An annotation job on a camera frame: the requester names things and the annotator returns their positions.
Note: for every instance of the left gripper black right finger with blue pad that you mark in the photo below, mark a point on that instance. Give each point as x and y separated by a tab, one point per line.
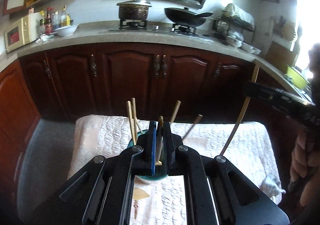
181	160

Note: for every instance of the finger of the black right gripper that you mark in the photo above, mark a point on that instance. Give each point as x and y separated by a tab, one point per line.
258	91

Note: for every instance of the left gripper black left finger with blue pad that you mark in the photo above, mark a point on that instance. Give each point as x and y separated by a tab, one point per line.
113	179

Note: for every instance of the gold metal fork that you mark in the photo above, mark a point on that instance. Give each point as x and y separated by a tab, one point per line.
159	140

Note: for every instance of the person's right hand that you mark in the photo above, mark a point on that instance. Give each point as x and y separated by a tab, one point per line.
300	163

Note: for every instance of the teal rimmed floral utensil cup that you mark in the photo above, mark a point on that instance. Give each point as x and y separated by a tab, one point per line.
160	172

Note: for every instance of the yellow green basin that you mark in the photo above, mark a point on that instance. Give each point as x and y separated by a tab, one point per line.
297	79

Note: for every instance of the wooden cutting board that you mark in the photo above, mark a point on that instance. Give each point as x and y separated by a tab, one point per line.
280	57

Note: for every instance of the dark wooden chopstick on cloth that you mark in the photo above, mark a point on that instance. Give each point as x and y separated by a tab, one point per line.
196	121

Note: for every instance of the light bamboo chopstick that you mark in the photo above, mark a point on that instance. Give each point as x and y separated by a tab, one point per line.
175	111

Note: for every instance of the grey chair seat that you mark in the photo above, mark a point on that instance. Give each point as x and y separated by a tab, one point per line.
45	165

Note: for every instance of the black dish drying rack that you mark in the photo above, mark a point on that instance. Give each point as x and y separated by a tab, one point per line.
234	22

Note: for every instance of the white cloth tag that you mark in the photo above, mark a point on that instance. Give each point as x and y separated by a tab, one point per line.
270	187

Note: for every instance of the dark red lower cabinets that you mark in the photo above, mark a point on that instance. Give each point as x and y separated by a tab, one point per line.
70	82

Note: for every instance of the black wok with lid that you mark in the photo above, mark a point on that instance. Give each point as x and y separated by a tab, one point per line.
185	17

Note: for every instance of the gas stove top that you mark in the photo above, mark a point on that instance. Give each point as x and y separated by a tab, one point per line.
157	27

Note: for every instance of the brown cooking pot with lid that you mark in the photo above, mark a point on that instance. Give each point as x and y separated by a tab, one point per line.
135	10

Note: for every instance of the white bowl on counter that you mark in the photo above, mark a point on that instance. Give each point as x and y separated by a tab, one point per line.
66	30

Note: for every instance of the yellow oil bottle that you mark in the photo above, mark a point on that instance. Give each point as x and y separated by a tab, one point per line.
65	18

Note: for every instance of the dark soy sauce bottle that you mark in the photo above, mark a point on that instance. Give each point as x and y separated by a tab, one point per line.
48	25

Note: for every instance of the clear glass bottle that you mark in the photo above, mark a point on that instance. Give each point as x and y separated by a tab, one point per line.
56	20

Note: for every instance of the cream microwave oven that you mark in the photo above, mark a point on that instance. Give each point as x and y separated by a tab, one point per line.
22	32

